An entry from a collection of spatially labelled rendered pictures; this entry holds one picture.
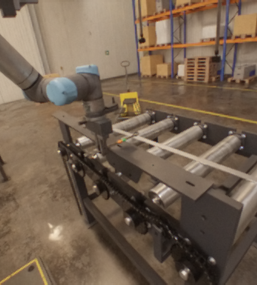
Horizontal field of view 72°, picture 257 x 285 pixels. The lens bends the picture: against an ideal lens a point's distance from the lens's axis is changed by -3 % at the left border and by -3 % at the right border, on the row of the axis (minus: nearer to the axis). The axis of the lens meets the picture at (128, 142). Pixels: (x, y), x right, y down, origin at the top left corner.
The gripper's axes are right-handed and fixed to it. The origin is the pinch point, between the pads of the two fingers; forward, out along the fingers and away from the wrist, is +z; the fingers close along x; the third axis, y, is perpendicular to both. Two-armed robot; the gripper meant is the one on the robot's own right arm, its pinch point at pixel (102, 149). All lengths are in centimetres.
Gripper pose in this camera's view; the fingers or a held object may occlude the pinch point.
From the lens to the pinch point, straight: 73.6
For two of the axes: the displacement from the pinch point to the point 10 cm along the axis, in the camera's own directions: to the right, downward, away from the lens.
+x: 6.1, 2.9, -7.3
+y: -7.8, 3.5, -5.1
